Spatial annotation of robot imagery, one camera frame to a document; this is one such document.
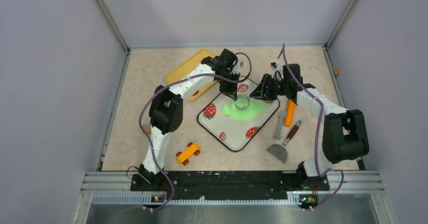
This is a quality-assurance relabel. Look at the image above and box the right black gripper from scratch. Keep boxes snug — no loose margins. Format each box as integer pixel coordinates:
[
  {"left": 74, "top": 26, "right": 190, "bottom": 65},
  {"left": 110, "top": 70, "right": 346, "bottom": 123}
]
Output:
[{"left": 249, "top": 74, "right": 289, "bottom": 102}]

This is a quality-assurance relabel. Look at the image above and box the metal ring cutter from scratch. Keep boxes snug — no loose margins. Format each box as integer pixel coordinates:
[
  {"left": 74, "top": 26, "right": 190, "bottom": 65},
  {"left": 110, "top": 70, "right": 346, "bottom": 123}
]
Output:
[{"left": 234, "top": 94, "right": 250, "bottom": 110}]

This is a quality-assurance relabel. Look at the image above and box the green dough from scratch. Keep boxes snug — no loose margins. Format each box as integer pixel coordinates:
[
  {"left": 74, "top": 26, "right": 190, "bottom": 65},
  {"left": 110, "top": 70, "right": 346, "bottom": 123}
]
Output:
[{"left": 222, "top": 100, "right": 268, "bottom": 121}]

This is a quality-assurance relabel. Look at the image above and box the white strawberry tray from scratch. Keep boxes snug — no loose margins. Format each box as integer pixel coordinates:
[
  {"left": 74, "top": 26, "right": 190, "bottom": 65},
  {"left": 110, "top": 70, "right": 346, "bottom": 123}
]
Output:
[{"left": 197, "top": 94, "right": 281, "bottom": 152}]

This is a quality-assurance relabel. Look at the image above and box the wooden rolling pin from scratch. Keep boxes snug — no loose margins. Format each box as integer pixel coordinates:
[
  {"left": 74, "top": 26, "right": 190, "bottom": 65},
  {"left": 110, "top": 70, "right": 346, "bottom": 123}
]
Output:
[{"left": 143, "top": 124, "right": 151, "bottom": 135}]

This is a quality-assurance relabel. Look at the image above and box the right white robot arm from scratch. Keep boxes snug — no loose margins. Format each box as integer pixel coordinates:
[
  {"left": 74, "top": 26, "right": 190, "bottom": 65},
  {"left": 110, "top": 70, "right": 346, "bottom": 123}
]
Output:
[{"left": 250, "top": 64, "right": 369, "bottom": 190}]

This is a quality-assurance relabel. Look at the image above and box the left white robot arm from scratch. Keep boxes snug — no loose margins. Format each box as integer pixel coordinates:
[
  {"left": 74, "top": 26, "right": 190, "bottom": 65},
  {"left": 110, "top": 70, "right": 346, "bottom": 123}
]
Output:
[{"left": 138, "top": 49, "right": 240, "bottom": 190}]

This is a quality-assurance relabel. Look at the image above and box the grey plastic tool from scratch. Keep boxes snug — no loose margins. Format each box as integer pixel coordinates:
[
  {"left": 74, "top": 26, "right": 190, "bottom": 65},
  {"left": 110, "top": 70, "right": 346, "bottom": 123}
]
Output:
[{"left": 273, "top": 110, "right": 287, "bottom": 140}]

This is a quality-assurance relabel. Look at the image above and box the yellow tray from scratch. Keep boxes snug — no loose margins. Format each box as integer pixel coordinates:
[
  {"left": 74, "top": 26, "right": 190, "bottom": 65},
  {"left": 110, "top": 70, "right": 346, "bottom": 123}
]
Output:
[{"left": 164, "top": 49, "right": 216, "bottom": 102}]

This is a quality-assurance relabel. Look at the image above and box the yellow toy car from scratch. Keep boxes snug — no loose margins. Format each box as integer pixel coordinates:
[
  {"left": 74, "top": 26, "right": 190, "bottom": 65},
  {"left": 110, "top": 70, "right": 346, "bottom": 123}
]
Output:
[{"left": 176, "top": 142, "right": 200, "bottom": 166}]

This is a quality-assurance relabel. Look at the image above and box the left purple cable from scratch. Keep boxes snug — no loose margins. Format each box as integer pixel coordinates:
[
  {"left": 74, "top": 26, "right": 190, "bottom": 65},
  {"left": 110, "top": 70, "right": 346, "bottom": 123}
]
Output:
[{"left": 138, "top": 52, "right": 252, "bottom": 212}]

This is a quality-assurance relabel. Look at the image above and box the purple cable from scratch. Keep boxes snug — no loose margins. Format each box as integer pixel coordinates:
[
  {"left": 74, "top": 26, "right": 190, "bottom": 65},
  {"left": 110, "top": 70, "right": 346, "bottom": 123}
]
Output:
[
  {"left": 138, "top": 52, "right": 252, "bottom": 212},
  {"left": 273, "top": 43, "right": 345, "bottom": 211}
]

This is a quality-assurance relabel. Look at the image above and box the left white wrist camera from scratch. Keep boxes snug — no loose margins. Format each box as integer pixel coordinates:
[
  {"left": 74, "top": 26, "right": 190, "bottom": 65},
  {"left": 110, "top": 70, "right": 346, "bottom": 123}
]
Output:
[{"left": 231, "top": 60, "right": 243, "bottom": 74}]

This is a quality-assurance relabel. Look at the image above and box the metal scraper brown handle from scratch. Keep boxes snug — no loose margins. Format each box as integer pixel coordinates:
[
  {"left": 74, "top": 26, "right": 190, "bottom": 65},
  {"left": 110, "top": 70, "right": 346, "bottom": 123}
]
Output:
[{"left": 266, "top": 120, "right": 302, "bottom": 163}]

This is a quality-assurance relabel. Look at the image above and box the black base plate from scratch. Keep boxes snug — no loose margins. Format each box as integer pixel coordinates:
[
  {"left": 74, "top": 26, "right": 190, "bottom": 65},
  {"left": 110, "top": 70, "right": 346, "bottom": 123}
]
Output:
[{"left": 130, "top": 171, "right": 330, "bottom": 200}]

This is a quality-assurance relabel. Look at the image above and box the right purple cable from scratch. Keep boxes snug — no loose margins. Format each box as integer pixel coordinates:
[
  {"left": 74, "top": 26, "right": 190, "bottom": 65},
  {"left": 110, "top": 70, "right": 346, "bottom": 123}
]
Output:
[{"left": 273, "top": 43, "right": 345, "bottom": 211}]

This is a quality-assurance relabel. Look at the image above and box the aluminium frame rail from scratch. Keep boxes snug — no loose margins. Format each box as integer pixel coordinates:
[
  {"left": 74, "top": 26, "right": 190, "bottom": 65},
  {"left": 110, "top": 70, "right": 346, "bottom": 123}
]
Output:
[{"left": 73, "top": 170, "right": 397, "bottom": 223}]

